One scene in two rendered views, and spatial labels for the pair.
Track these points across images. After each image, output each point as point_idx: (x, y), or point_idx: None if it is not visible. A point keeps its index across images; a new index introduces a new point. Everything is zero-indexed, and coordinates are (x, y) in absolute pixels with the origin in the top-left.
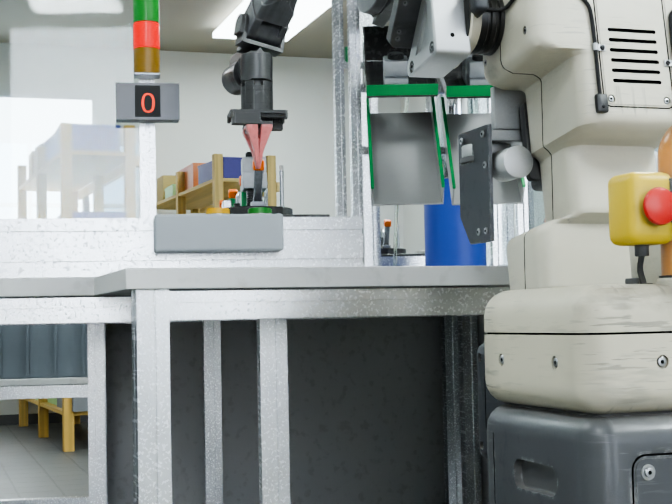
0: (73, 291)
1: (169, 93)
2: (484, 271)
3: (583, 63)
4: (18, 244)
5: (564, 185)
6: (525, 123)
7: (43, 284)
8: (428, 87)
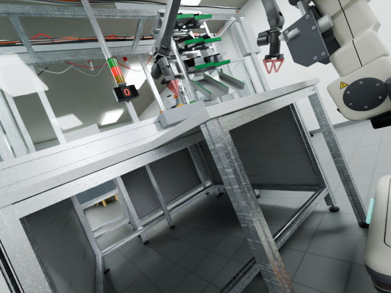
0: (145, 150)
1: (132, 88)
2: (293, 85)
3: None
4: (109, 142)
5: (362, 16)
6: (316, 11)
7: (131, 151)
8: (210, 63)
